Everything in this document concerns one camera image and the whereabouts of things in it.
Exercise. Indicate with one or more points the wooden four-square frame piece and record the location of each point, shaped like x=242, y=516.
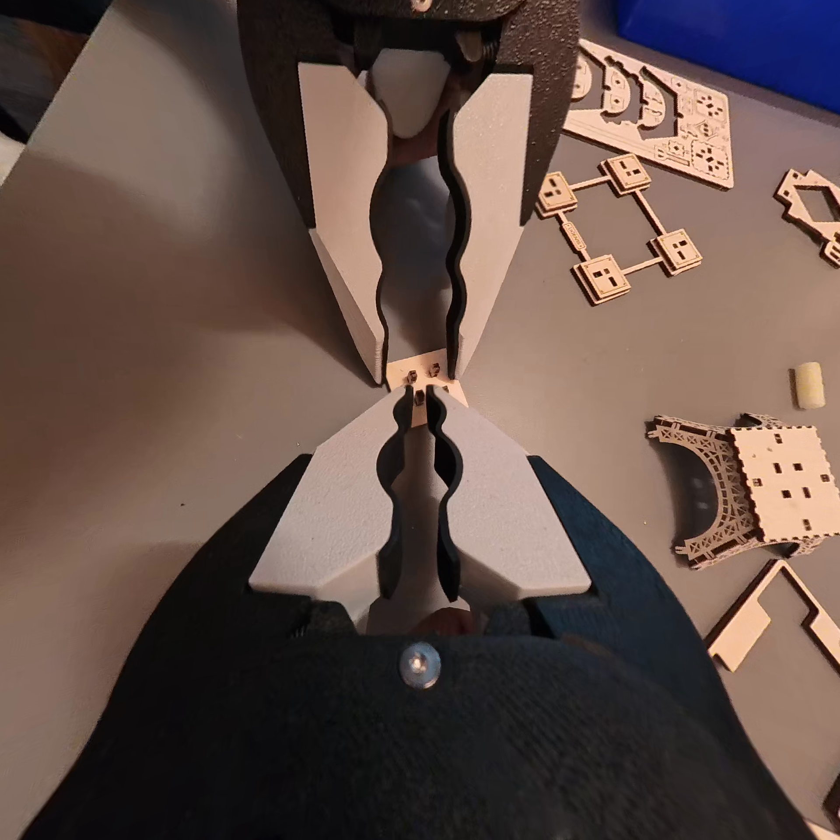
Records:
x=676, y=253

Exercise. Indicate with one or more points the wooden puzzle sheet with arches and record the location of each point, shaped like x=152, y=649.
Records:
x=630, y=134

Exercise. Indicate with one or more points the partly emptied wooden puzzle sheet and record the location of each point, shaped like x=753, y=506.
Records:
x=741, y=633

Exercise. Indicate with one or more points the notched wooden frame piece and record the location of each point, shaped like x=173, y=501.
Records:
x=804, y=180

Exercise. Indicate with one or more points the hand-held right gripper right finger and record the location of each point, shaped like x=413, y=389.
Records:
x=512, y=525

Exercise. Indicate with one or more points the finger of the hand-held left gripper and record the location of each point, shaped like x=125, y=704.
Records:
x=341, y=197
x=495, y=197

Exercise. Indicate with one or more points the person's right hand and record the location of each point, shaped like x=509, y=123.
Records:
x=453, y=622

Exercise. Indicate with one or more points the pale wax cylinder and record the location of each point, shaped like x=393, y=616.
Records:
x=809, y=386

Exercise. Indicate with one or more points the blue plastic bin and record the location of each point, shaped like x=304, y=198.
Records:
x=722, y=39

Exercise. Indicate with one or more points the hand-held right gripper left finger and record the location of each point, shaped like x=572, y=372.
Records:
x=328, y=525

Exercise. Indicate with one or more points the small square wooden plate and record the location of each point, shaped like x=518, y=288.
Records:
x=423, y=359

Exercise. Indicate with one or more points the wooden lattice tower base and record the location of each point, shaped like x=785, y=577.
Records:
x=781, y=472

